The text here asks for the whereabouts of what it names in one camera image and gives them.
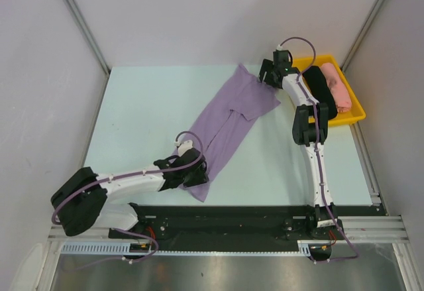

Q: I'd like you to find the yellow plastic tray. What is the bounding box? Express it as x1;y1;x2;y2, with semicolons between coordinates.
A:
313;54;366;127

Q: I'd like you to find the purple cable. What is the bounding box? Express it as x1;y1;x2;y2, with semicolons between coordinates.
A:
280;37;360;261
52;131;205;226

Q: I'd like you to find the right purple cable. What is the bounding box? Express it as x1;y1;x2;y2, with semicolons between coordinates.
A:
280;37;360;261

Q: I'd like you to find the right aluminium corner post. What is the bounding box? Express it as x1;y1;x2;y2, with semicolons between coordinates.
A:
341;0;387;72

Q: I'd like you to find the aluminium corner post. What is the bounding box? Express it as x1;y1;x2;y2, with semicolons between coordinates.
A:
63;0;111;77
341;0;387;72

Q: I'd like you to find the white slotted cable duct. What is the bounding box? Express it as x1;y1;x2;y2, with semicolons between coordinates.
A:
60;242;311;257

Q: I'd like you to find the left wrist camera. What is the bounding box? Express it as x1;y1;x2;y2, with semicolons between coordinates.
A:
174;140;193;156

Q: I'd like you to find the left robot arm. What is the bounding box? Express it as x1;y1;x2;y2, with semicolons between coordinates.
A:
50;148;209;238

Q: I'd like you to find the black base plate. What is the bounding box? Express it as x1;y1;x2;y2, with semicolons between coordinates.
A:
109;204;387;252

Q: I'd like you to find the rolled black t shirt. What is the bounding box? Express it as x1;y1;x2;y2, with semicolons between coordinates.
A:
303;66;337;119

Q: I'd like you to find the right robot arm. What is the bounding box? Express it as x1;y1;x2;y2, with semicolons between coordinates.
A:
258;48;337;239

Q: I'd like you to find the left aluminium corner post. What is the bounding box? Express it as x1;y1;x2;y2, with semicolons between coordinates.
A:
63;0;111;77

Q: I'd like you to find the purple t shirt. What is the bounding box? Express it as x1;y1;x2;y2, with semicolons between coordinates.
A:
183;64;280;202

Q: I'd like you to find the rolled pink t shirt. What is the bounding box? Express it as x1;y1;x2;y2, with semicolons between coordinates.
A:
320;62;352;113

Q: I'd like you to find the aluminium frame rail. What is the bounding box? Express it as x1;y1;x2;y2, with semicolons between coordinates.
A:
47;216;409;243

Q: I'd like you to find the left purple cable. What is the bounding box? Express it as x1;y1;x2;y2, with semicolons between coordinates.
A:
52;131;205;226

